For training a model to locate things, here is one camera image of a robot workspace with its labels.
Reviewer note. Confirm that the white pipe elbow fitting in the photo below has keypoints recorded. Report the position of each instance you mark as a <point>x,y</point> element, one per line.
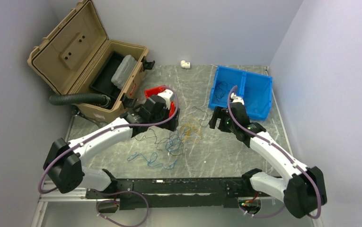
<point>185,65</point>

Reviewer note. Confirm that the blue bin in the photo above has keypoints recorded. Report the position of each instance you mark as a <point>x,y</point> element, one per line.
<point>224,80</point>
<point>256,91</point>

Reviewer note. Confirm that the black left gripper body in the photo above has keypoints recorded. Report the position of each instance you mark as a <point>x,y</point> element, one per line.
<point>163,116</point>

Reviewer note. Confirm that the metal wrench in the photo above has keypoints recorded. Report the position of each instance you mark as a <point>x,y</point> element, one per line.
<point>77,112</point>

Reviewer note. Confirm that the tan hard toolbox case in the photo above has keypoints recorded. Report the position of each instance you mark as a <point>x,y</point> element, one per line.
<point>77,50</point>

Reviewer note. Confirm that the grey plastic organizer box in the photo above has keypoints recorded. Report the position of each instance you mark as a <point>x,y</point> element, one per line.
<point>123,71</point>

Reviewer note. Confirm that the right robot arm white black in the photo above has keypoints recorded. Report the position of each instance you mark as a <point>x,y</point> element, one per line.
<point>301,188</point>

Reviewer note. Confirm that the blue bin right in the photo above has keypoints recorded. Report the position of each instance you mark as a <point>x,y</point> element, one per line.
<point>256,91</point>

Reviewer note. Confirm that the red plastic bin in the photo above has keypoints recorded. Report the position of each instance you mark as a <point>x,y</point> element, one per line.
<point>155,91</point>

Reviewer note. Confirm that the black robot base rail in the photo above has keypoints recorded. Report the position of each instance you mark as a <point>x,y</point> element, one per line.
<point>134,193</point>

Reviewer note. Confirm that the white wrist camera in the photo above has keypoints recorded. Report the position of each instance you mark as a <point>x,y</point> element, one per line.
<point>166,97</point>
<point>234,98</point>

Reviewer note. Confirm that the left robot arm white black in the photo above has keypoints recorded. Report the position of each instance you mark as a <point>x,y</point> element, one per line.
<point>64,164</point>

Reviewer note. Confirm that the blue bin left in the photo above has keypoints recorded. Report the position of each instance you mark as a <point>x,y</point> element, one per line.
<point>224,80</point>

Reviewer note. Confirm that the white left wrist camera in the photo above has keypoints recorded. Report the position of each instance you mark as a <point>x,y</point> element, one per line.
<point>166,97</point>

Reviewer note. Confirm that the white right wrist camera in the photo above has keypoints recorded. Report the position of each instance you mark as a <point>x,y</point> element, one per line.
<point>234,98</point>

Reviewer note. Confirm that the black toolbox tray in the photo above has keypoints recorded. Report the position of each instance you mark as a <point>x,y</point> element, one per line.
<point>102,81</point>

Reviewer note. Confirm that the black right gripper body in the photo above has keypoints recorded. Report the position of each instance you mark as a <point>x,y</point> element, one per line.
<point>227,125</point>

